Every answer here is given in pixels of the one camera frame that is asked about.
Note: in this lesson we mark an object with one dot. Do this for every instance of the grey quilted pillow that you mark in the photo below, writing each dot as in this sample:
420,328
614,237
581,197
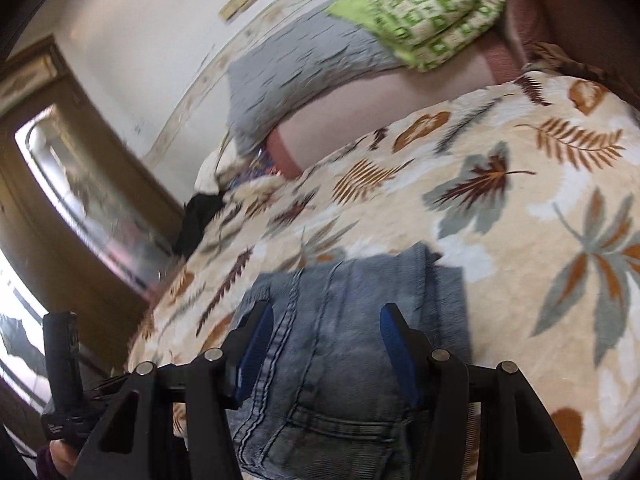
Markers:
300,70

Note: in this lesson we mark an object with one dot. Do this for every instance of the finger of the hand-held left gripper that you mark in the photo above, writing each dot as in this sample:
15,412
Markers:
60,355

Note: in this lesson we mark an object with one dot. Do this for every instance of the large black garment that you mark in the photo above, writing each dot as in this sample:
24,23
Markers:
200,220

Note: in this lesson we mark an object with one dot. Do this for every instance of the brown pink sofa backrest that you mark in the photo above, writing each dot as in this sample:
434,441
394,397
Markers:
590,10

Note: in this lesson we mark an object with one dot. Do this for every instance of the grey-blue denim pants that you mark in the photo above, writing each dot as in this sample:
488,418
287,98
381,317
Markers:
340,320

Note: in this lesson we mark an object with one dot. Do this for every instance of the leaf print blanket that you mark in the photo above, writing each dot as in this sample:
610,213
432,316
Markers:
525,210

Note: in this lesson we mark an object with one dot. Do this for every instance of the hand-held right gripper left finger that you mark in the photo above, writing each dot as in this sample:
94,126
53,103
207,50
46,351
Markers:
255,345

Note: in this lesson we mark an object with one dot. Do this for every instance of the wooden door with arched glass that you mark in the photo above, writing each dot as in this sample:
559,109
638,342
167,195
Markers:
75,185

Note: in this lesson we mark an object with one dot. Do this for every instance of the wooden door with clear glass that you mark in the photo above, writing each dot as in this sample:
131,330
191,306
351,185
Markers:
20,320

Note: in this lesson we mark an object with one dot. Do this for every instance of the person's left forearm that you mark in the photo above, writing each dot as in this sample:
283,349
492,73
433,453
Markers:
57,462

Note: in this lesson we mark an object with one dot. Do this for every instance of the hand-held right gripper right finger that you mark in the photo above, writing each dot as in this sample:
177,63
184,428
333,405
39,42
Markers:
400,355

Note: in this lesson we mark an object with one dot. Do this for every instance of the green patterned quilt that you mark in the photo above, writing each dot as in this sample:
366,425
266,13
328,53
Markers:
440,20

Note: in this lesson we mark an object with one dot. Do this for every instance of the pink sofa bolster cushion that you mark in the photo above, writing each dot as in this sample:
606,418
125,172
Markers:
375,110

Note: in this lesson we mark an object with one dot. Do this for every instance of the white floral pillow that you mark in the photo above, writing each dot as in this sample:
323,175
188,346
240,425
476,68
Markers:
210,172

